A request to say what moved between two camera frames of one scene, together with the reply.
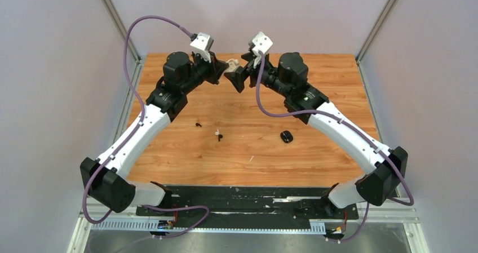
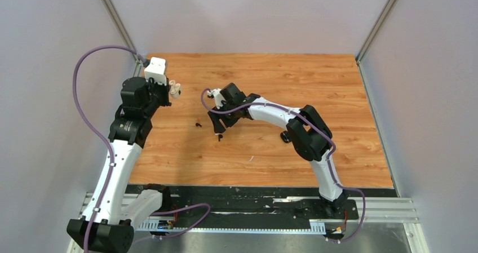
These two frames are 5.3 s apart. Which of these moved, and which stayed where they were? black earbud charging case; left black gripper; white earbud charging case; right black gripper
Moved: left black gripper; right black gripper; white earbud charging case
Stayed: black earbud charging case
